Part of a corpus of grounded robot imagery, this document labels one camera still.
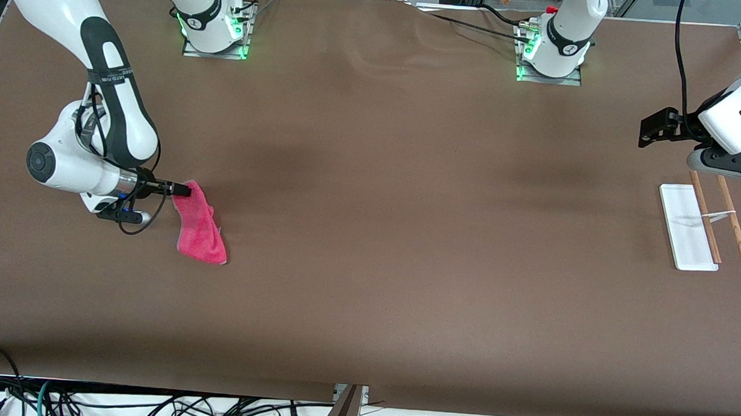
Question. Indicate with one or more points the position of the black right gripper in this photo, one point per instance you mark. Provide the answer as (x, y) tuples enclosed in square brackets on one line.
[(150, 186)]

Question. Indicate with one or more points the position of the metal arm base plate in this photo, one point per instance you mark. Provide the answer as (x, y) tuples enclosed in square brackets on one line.
[(226, 54), (570, 81)]

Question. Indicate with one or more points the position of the small metal bracket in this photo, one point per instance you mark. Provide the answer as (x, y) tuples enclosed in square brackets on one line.
[(365, 395)]

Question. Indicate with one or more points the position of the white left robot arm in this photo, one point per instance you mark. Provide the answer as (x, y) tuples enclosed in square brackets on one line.
[(740, 116)]

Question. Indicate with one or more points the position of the pink towel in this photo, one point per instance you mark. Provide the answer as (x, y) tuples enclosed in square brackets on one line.
[(201, 234)]

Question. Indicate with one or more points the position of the white rack with wooden rails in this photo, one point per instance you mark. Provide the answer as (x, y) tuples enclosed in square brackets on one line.
[(686, 231)]

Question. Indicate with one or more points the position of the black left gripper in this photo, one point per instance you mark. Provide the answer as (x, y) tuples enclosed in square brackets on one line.
[(674, 124)]

